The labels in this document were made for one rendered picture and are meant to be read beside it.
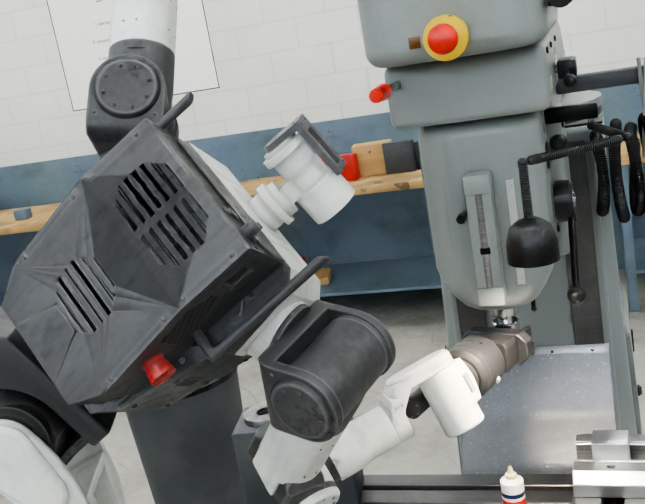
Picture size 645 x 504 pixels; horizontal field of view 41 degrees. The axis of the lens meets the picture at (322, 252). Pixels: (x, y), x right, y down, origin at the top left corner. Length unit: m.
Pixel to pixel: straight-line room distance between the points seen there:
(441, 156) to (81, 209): 0.60
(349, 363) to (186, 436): 2.31
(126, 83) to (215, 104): 5.06
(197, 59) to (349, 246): 1.67
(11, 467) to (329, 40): 4.93
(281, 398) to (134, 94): 0.42
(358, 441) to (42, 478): 0.44
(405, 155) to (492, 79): 3.99
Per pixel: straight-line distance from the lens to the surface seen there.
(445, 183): 1.38
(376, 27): 1.24
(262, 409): 1.75
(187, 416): 3.25
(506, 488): 1.60
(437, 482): 1.79
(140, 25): 1.23
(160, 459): 3.37
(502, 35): 1.21
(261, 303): 1.02
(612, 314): 1.94
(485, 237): 1.35
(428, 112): 1.33
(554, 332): 1.93
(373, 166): 5.37
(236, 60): 6.09
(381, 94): 1.20
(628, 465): 1.58
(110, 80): 1.14
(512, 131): 1.36
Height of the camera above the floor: 1.80
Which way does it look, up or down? 14 degrees down
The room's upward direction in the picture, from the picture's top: 10 degrees counter-clockwise
